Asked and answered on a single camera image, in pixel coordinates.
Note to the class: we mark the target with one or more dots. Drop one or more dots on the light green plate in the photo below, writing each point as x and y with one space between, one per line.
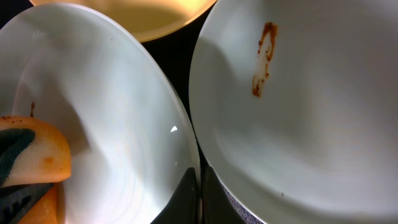
129 134
294 104

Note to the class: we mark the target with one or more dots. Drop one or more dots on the yellow green scrub sponge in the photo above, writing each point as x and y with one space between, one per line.
34 152

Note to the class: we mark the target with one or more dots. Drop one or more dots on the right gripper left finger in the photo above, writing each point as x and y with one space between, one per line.
182 207

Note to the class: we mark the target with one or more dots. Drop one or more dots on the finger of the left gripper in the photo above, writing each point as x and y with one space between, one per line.
16 201

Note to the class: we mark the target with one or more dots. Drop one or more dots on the yellow plate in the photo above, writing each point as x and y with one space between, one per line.
145 19

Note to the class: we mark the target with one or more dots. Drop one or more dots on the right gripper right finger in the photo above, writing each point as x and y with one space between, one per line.
217 208

